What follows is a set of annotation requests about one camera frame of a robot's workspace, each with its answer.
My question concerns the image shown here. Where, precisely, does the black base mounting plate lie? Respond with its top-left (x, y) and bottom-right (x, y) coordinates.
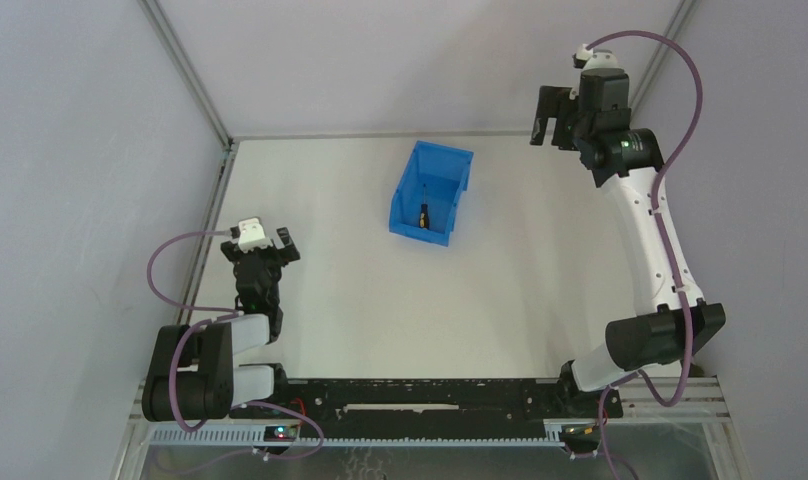
top-left (231, 378), bottom-right (623, 435)

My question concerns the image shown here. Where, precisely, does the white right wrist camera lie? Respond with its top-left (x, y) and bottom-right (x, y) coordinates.
top-left (572, 43), bottom-right (622, 71)

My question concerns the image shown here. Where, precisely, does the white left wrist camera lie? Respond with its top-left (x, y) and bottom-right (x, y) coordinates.
top-left (236, 217), bottom-right (273, 253)

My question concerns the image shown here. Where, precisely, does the aluminium frame rail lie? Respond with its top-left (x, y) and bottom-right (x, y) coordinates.
top-left (612, 0), bottom-right (700, 339)
top-left (137, 1), bottom-right (236, 302)

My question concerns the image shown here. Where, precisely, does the blue plastic bin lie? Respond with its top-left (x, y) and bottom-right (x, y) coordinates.
top-left (388, 141), bottom-right (474, 247)

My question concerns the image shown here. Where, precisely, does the slotted grey cable duct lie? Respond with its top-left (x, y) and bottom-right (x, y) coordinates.
top-left (150, 423), bottom-right (565, 447)

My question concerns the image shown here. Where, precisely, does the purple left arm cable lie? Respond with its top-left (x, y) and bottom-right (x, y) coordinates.
top-left (145, 228), bottom-right (326, 462)

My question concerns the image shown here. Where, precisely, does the small green-lit circuit board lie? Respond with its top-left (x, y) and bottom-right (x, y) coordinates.
top-left (263, 425), bottom-right (300, 443)

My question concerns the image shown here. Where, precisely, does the aluminium frame rail right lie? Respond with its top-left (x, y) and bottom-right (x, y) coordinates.
top-left (612, 0), bottom-right (700, 339)

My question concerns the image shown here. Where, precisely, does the aluminium frame rail left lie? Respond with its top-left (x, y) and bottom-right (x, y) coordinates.
top-left (137, 1), bottom-right (236, 302)

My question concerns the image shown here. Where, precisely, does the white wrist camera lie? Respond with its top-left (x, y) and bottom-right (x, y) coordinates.
top-left (236, 217), bottom-right (273, 253)
top-left (572, 43), bottom-right (622, 71)

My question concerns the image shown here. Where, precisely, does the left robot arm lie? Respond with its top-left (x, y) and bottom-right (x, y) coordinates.
top-left (141, 219), bottom-right (300, 431)

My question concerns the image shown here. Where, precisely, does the black yellow screwdriver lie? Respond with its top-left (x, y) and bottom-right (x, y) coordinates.
top-left (418, 184), bottom-right (430, 230)

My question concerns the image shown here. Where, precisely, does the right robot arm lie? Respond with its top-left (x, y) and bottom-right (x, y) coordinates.
top-left (530, 67), bottom-right (726, 394)

